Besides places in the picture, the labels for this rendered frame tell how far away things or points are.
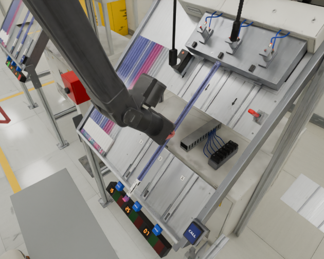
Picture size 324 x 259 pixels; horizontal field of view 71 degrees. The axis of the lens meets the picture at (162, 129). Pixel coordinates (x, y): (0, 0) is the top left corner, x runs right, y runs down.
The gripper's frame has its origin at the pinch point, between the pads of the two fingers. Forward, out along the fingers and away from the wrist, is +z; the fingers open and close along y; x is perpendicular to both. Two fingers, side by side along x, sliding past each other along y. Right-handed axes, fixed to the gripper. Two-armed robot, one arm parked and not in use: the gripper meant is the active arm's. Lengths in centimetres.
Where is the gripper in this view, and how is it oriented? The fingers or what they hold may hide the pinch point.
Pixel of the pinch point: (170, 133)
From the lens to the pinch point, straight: 68.0
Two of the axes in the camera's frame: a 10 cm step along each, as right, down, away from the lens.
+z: 5.1, 2.4, 8.3
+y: -6.6, -5.2, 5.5
